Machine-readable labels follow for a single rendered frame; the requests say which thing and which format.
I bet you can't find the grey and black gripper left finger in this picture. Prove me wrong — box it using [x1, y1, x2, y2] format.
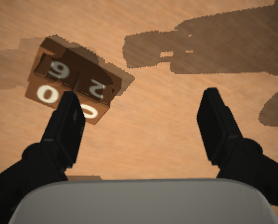
[0, 91, 86, 224]

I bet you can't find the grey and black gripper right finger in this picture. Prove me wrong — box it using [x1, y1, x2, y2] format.
[196, 87, 278, 206]

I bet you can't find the brown calendar cube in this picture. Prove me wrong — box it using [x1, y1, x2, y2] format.
[25, 54, 80, 110]
[73, 73, 113, 125]

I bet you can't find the brown wooden tray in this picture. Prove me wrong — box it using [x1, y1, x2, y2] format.
[27, 37, 122, 101]

